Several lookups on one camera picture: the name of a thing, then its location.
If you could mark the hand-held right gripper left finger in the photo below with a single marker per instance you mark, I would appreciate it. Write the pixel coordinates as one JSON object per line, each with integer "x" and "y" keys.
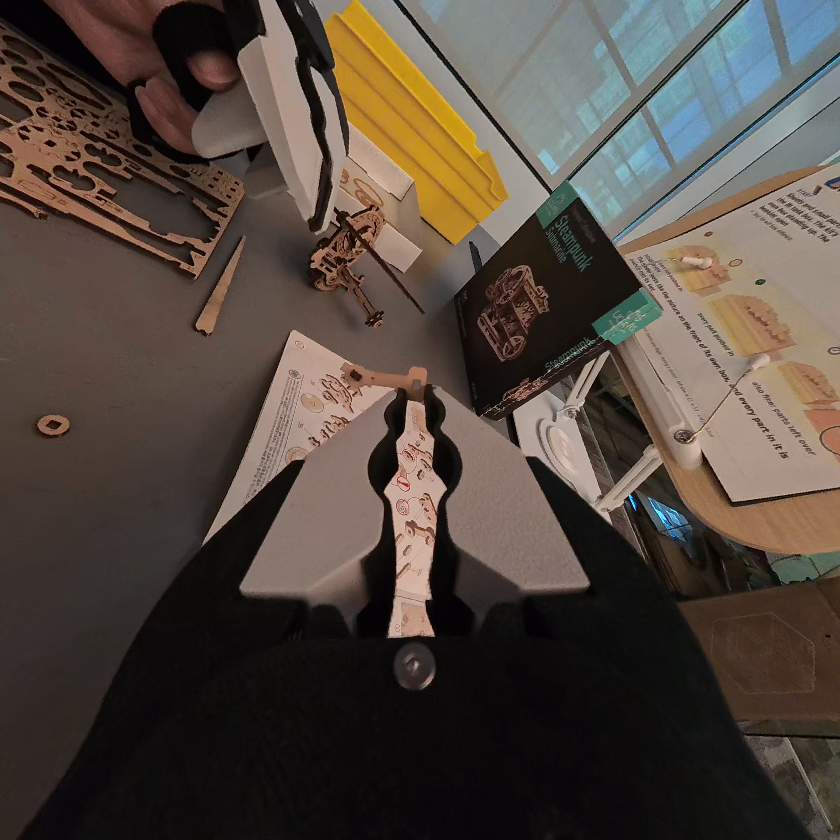
{"x": 315, "y": 518}

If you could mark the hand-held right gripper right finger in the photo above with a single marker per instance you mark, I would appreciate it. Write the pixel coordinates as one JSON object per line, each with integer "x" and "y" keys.
{"x": 512, "y": 518}

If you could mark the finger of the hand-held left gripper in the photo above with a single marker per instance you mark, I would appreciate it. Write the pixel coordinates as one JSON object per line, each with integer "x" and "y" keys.
{"x": 282, "y": 131}
{"x": 338, "y": 124}

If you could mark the small wooden lever part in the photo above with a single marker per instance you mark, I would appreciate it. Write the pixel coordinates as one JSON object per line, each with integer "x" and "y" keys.
{"x": 384, "y": 379}

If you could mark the pointed wooden offcut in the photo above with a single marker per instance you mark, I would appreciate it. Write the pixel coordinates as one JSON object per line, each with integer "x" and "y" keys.
{"x": 213, "y": 305}

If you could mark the small round wooden washer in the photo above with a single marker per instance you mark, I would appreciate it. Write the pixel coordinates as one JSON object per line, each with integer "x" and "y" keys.
{"x": 41, "y": 426}

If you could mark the model instruction booklet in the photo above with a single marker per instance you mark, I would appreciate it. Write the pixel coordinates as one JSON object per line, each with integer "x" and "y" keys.
{"x": 308, "y": 407}

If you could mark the partly built wooden model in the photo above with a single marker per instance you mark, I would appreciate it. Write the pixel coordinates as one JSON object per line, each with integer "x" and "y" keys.
{"x": 344, "y": 253}

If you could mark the black model kit box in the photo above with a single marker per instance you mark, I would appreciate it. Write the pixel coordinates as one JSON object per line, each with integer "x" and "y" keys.
{"x": 544, "y": 308}

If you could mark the person's left hand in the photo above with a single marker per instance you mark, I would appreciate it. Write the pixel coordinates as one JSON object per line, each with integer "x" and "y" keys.
{"x": 210, "y": 71}

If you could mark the small white cardboard box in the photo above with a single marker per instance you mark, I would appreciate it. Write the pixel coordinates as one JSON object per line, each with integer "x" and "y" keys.
{"x": 387, "y": 177}

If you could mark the yellow plastic tray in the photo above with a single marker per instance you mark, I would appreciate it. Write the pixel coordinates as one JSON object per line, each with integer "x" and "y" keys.
{"x": 420, "y": 151}

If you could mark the white display stand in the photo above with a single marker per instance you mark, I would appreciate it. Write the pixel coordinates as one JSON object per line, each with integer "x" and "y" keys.
{"x": 564, "y": 449}

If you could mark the laser-cut wooden part sheet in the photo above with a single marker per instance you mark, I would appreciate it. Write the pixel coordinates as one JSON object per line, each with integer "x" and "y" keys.
{"x": 39, "y": 139}

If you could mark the wooden book stand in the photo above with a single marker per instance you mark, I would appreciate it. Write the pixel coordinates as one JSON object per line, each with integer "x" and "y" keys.
{"x": 722, "y": 525}

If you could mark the brown cardboard box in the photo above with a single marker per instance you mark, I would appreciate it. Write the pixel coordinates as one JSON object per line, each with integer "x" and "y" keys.
{"x": 754, "y": 649}

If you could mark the printed instruction sheet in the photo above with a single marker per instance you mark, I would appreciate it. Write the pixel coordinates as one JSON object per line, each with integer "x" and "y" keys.
{"x": 754, "y": 367}

